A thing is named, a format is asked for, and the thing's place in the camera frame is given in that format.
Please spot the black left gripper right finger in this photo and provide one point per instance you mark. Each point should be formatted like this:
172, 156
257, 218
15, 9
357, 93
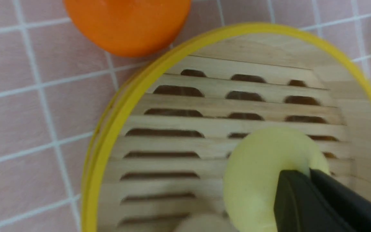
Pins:
351, 207

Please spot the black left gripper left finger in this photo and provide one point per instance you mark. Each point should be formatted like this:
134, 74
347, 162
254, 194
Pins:
300, 207

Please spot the yellow bun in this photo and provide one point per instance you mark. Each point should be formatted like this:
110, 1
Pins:
252, 172

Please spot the white bun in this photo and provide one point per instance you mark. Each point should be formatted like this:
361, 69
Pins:
205, 223

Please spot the bamboo steamer tray yellow rim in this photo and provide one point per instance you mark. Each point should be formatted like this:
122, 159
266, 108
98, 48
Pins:
161, 147

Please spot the orange fruit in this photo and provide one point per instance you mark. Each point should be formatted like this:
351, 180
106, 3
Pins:
129, 28

